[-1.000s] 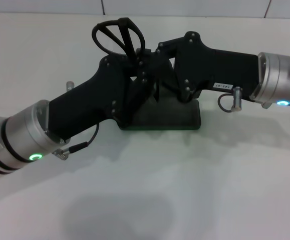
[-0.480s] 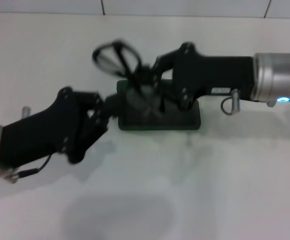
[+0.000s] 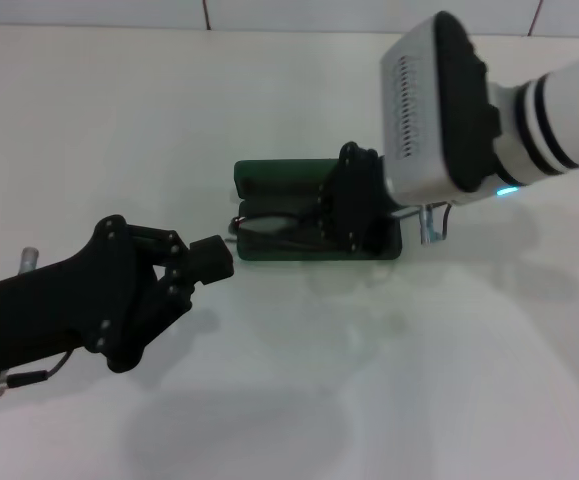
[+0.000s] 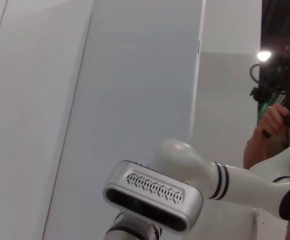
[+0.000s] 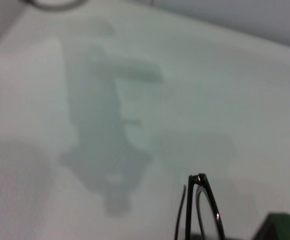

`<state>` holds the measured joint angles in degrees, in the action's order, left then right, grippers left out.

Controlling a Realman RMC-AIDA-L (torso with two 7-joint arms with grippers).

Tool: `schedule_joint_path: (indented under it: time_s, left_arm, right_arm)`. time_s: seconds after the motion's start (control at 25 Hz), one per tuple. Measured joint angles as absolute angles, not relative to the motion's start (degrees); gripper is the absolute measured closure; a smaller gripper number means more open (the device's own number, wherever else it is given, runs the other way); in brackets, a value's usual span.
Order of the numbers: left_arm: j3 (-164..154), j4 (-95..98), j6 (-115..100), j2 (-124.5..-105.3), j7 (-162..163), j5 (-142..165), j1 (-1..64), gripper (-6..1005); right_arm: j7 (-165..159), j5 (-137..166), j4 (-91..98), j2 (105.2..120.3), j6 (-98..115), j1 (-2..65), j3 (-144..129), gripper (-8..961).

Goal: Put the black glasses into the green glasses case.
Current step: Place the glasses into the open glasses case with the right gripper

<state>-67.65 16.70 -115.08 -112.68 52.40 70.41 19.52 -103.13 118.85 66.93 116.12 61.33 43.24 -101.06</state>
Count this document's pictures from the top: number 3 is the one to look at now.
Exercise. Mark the silver right wrist plug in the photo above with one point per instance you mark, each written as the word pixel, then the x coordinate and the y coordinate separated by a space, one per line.
pixel 428 225

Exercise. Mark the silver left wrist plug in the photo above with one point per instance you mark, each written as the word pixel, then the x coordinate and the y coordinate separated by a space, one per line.
pixel 29 259

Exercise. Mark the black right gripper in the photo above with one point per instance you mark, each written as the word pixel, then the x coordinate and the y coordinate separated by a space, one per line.
pixel 351 200

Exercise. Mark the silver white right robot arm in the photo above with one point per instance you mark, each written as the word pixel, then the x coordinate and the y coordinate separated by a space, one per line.
pixel 564 115

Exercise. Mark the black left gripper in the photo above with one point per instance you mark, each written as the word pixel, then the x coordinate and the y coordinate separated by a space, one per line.
pixel 64 310

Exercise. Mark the green glasses case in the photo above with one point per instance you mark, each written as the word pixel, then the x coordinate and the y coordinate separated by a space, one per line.
pixel 279 175

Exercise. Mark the silver wrist plug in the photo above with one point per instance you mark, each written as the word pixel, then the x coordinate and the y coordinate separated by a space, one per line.
pixel 29 259
pixel 428 225

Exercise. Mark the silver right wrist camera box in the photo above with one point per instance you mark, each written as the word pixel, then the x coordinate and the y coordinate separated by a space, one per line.
pixel 419 115

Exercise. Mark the black thin-frame glasses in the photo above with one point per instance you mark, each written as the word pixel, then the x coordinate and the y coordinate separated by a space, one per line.
pixel 269 225

